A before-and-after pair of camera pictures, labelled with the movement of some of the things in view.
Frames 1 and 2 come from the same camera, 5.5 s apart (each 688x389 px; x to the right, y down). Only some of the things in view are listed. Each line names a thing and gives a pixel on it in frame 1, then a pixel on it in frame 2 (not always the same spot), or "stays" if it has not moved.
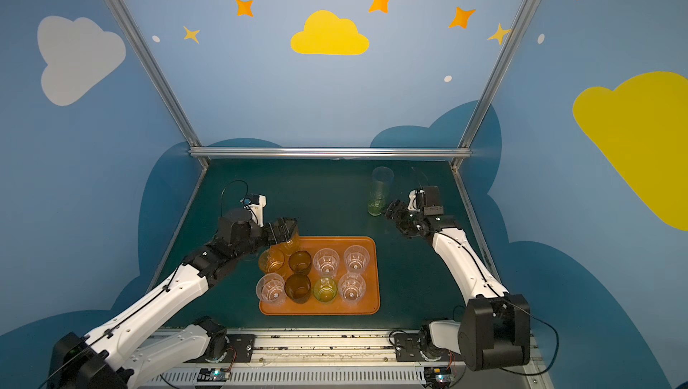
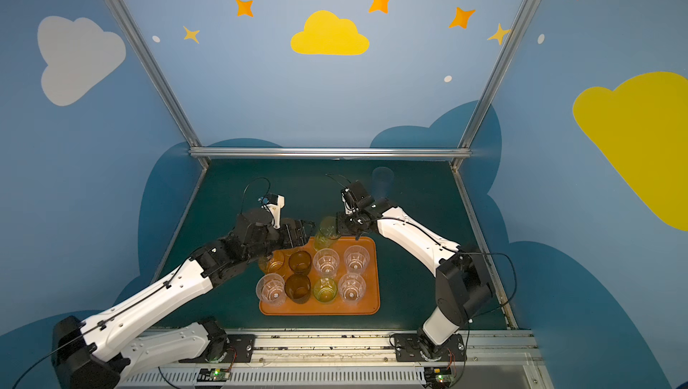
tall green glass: x=375 y=198 -> x=327 y=233
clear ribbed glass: x=326 y=262 stays
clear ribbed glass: x=356 y=257 stays
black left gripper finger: x=281 y=230 -> x=303 y=229
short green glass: x=325 y=289 stays
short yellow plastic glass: x=270 y=260 stays
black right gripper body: x=403 y=217 -> x=349 y=220
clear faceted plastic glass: x=270 y=288 stays
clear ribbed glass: x=352 y=288 stays
